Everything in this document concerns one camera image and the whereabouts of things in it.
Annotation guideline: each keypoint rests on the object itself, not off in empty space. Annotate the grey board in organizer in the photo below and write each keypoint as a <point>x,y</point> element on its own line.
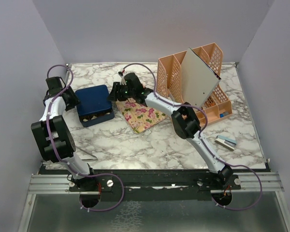
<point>198,80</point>

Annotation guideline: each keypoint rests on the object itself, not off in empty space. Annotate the small blue cap item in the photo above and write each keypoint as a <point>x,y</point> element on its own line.
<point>223,114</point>

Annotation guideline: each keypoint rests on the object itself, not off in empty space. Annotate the blue box lid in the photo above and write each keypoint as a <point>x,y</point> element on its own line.
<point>93,100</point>

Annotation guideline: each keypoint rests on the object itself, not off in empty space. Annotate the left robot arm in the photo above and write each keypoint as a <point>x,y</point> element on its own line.
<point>54,140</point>

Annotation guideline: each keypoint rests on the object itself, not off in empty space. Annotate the stapler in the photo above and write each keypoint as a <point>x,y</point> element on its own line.
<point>226,142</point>

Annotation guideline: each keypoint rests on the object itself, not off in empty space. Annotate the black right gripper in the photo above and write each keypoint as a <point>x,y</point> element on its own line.
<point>114,94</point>

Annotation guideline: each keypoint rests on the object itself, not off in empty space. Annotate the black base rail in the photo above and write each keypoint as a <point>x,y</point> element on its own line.
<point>153,185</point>

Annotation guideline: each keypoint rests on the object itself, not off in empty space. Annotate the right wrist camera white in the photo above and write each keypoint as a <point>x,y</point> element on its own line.
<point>122,74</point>

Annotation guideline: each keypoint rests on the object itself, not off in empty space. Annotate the peach plastic desk organizer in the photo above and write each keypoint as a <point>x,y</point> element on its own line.
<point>169,82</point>

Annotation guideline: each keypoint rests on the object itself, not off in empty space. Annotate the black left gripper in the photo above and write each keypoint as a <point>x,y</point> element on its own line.
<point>75,100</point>

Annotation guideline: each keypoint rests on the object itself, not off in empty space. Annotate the floral serving tray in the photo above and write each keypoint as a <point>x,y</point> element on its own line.
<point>139,117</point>

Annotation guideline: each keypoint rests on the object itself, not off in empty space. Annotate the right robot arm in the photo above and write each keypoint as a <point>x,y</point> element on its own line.
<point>185,122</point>

